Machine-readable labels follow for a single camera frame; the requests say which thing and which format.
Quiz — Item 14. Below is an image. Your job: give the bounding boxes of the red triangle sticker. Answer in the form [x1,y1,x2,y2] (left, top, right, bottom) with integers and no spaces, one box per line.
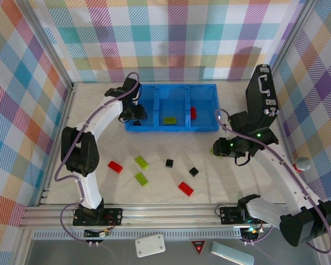
[189,240,207,255]

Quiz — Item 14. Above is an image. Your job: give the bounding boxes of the light blue flat object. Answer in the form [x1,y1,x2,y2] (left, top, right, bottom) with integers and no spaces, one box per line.
[210,241,255,265]

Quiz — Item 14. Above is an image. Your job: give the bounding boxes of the small electronics connector board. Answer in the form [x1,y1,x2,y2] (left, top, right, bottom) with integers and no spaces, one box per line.
[84,227,113,240]

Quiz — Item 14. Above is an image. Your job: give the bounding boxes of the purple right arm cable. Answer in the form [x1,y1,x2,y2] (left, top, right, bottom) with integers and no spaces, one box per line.
[215,109,331,255]

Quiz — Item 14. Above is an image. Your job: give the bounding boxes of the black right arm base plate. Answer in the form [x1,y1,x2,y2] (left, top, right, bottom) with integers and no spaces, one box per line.
[219,206,245,225]

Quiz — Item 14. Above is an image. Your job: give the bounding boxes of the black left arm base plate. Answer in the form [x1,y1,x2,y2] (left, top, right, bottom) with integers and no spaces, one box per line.
[73,207,124,226]

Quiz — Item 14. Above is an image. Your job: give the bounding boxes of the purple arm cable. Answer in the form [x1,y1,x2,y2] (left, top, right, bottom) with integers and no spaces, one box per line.
[54,72,142,245]
[215,109,331,255]

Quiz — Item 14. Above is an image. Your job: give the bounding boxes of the aluminium frame post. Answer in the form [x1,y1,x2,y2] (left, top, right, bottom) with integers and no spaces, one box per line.
[270,0,321,75]
[16,0,75,89]

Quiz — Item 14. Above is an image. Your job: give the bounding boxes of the electronics board with green light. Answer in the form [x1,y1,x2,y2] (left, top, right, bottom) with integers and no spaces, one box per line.
[241,226,261,241]

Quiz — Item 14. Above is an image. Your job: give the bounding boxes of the white rectangular plate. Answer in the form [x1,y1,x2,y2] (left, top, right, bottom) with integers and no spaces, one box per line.
[134,233,166,258]

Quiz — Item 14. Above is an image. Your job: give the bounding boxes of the red glitter toy microphone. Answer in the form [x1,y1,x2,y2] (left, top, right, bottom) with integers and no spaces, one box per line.
[293,156,312,173]

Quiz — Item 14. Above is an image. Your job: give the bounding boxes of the blue three-compartment plastic bin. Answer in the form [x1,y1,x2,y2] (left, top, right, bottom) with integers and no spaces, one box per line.
[124,84,222,133]

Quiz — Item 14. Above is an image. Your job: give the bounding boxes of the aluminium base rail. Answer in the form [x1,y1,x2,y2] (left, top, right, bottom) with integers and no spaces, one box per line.
[20,203,321,230]

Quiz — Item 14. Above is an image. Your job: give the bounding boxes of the aluminium side rail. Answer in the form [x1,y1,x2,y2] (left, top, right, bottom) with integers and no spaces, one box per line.
[274,115,306,204]
[37,82,78,206]

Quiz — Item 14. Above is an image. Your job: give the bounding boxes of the black briefcase with silver handle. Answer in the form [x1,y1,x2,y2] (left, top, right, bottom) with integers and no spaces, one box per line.
[244,63,280,133]

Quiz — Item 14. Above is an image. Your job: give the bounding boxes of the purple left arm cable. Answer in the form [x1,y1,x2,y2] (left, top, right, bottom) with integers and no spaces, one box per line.
[54,72,142,245]

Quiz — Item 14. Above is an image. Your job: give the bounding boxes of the slotted grey cable duct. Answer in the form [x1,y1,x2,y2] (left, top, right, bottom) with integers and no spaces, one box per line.
[33,230,243,240]

